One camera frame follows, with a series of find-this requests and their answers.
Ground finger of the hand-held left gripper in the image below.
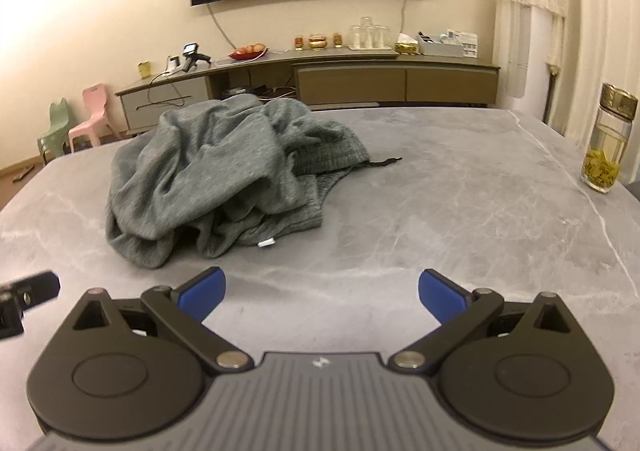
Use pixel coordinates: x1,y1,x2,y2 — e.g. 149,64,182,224
0,303,25,341
0,271,61,310

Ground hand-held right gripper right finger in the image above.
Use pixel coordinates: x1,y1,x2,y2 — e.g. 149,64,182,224
390,269,571,374

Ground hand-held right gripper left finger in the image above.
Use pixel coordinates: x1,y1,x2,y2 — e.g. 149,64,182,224
72,267,253,374

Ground grey knit garment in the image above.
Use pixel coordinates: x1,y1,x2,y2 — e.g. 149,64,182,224
105,93,403,272

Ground green plastic chair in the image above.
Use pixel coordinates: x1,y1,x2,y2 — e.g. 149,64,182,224
37,98,71,166

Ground pink plastic chair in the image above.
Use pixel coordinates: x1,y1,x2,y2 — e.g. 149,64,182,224
67,85,121,154

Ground glass tea jar gold lid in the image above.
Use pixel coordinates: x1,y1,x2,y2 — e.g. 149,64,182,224
580,82,640,194

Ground long grey television cabinet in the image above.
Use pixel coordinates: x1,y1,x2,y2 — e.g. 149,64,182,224
115,52,502,136

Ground plate of fruit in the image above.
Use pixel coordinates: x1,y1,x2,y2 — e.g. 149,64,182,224
229,43,271,62

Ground white storage box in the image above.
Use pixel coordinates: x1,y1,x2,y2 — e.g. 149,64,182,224
417,31,466,56

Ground white printed carton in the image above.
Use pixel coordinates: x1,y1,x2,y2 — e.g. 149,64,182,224
446,29,480,58

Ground glass cups on tray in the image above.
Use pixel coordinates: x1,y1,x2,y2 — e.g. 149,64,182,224
347,17,394,52

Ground black cable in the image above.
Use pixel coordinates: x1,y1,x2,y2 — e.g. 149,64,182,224
139,73,193,110

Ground tangle of cables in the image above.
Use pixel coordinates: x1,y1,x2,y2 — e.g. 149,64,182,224
222,85,298,104

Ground handheld camera gimbal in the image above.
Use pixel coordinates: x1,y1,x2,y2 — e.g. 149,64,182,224
182,43,213,72

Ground white television cable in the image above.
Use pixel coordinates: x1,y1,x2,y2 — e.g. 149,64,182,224
207,5,236,54

